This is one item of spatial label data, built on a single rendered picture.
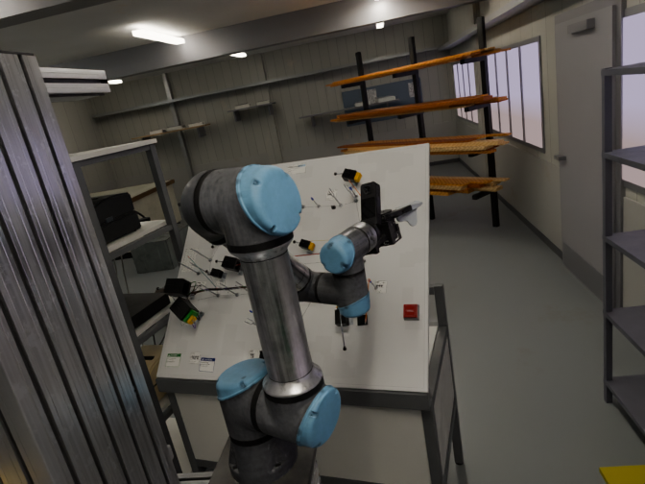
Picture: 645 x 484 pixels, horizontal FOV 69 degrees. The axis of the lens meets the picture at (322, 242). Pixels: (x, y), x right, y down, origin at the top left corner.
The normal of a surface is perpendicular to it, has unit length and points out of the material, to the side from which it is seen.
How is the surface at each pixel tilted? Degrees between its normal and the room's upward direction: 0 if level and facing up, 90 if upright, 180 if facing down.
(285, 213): 82
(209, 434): 90
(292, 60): 90
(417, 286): 48
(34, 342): 90
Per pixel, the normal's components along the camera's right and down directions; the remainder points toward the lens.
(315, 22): -0.11, 0.31
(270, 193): 0.80, -0.11
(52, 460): 0.98, -0.14
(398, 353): -0.36, -0.38
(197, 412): -0.33, 0.33
